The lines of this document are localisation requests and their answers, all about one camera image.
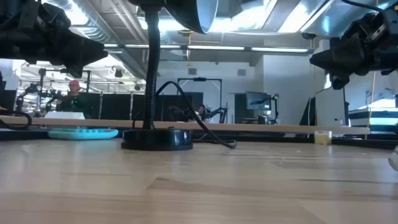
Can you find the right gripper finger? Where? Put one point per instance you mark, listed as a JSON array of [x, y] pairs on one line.
[[342, 59]]

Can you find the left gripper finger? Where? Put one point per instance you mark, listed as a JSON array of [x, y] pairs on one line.
[[81, 53]]

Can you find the black gooseneck desk lamp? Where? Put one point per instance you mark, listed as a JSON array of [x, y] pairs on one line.
[[152, 77]]

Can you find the white frosted lightbulb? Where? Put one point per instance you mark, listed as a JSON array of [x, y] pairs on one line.
[[395, 160]]

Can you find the black background robot arm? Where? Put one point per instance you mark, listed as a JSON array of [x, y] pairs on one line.
[[217, 113]]

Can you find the person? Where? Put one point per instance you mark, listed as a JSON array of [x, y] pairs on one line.
[[73, 102], [202, 111]]

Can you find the teal calculator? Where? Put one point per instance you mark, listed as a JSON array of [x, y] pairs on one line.
[[82, 133]]

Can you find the small yellow cup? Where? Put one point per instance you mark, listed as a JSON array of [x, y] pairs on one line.
[[322, 137]]

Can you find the light wooden desk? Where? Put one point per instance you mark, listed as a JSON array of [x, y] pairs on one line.
[[280, 128]]

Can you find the black computer monitor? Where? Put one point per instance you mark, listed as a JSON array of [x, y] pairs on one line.
[[258, 101]]

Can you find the long ceiling light fixture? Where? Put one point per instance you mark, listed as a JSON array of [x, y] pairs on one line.
[[217, 48]]

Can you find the black gantry frame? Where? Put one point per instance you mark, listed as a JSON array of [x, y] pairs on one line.
[[199, 79], [88, 84]]

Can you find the white board with black frame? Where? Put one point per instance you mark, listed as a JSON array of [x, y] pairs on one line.
[[329, 107]]

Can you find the black partition wall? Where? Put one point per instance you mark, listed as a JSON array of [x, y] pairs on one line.
[[115, 105]]

